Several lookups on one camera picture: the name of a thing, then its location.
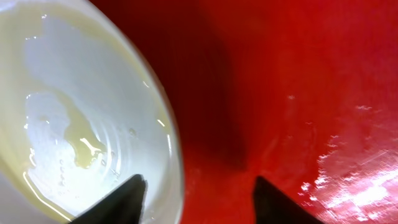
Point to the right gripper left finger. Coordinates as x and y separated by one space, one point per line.
122 206

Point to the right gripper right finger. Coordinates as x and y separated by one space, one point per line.
272 206

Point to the cream white plate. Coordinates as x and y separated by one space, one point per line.
81 113

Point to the red plastic tray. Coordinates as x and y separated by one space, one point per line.
303 93

